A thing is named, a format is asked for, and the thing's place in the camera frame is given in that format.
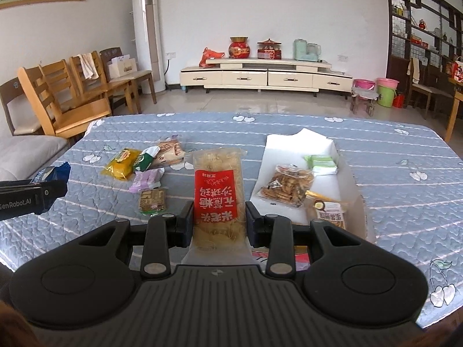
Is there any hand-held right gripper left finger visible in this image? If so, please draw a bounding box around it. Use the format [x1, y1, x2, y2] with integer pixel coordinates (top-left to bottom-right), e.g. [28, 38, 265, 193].
[78, 200, 196, 278]

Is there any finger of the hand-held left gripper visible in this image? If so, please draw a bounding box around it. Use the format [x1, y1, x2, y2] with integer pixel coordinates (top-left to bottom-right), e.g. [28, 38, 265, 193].
[0, 180, 68, 196]

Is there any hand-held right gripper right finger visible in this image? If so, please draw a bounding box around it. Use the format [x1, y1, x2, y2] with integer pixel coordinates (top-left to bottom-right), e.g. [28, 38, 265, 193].
[246, 202, 362, 278]

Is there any blue snack packet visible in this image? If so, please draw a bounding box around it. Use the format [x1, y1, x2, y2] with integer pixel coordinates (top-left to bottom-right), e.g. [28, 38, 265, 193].
[29, 162, 72, 185]

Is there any small brown snack packet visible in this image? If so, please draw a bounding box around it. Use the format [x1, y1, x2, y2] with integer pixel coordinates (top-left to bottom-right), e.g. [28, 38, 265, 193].
[138, 187, 168, 217]

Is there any red label noodle packet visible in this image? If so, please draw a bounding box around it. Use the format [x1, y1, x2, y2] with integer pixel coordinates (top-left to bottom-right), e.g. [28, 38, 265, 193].
[191, 147, 248, 255]

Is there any clear bag of brown crackers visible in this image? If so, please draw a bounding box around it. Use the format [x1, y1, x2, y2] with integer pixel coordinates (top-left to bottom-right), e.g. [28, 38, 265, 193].
[258, 164, 315, 208]

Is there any clear bread loaf packet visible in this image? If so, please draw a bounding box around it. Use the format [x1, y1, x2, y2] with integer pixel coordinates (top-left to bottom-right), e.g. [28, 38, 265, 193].
[150, 135, 187, 170]

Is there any yellow snack bag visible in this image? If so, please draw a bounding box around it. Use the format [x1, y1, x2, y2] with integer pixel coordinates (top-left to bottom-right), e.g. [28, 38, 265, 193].
[104, 147, 142, 180]

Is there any green white snack packet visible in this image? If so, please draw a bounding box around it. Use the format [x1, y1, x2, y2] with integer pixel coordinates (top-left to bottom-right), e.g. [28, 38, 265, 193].
[134, 145, 160, 172]

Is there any cookie bag with yellow edge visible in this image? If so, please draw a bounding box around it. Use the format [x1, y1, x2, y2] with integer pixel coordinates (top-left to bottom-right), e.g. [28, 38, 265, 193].
[304, 190, 350, 230]

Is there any white cardboard box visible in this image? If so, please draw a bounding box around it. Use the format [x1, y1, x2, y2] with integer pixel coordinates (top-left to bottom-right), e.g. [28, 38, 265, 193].
[181, 128, 375, 264]

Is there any light green snack packet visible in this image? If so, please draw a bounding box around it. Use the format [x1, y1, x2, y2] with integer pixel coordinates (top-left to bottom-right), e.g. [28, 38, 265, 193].
[304, 154, 339, 176]

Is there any grey sofa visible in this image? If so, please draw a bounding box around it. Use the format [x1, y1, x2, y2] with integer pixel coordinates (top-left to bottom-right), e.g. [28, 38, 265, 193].
[0, 135, 71, 181]

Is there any lilac snack packet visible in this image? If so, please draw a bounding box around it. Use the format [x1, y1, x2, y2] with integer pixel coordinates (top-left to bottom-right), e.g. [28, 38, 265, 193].
[129, 168, 164, 194]

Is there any dark chair with grey seat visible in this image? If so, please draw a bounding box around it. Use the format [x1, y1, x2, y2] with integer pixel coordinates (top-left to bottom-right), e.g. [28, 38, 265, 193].
[0, 79, 44, 136]

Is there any light wooden chair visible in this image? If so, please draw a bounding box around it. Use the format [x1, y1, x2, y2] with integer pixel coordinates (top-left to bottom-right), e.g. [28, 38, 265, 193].
[69, 51, 142, 114]
[39, 60, 95, 109]
[17, 66, 111, 140]

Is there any white towel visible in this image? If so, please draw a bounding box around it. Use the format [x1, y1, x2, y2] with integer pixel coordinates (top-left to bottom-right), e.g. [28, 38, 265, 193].
[78, 53, 100, 80]

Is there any white gift bag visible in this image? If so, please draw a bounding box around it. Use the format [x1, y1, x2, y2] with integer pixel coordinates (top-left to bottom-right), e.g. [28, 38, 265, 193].
[109, 54, 139, 79]

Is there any dark brown chair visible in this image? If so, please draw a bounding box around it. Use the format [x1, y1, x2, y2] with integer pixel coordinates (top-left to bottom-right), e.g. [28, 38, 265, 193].
[99, 47, 158, 105]

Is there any cream tv cabinet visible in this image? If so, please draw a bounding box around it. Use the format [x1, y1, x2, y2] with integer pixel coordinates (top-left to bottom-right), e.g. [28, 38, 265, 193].
[180, 58, 353, 97]

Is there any red plastic bag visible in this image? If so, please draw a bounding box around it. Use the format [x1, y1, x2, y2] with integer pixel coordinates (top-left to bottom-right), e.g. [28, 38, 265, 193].
[200, 47, 225, 68]

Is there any small wooden stool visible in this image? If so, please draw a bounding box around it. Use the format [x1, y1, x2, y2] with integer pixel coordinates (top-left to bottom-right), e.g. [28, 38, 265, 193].
[350, 87, 380, 117]

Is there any red round vase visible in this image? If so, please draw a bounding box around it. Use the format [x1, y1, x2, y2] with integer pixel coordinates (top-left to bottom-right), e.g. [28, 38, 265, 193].
[228, 36, 251, 59]

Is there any pink basin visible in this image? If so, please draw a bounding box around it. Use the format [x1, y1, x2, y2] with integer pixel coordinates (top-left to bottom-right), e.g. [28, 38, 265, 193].
[352, 78, 377, 91]

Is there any white standing air conditioner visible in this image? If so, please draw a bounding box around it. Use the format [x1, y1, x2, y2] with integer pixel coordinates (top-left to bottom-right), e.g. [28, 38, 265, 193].
[131, 0, 167, 95]

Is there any mint green appliance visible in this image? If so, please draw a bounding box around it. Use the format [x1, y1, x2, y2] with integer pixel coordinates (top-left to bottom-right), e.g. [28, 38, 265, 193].
[293, 38, 322, 62]

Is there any green bucket with pink rim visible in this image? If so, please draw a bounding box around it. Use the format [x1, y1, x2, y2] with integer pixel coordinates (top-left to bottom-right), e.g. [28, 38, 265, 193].
[376, 77, 399, 108]

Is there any wooden chair with beige towel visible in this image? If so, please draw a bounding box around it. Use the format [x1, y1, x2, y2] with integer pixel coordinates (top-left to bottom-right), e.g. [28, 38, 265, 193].
[408, 57, 454, 120]

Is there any beige towel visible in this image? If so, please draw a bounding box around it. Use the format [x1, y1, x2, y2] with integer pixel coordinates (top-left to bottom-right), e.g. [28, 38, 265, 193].
[408, 58, 421, 84]

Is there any light wooden table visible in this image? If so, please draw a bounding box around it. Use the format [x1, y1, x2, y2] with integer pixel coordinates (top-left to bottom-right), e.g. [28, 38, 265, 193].
[444, 76, 463, 143]

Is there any dark wooden display shelf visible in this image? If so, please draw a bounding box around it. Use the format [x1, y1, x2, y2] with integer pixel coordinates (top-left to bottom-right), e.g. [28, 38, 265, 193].
[385, 0, 463, 91]

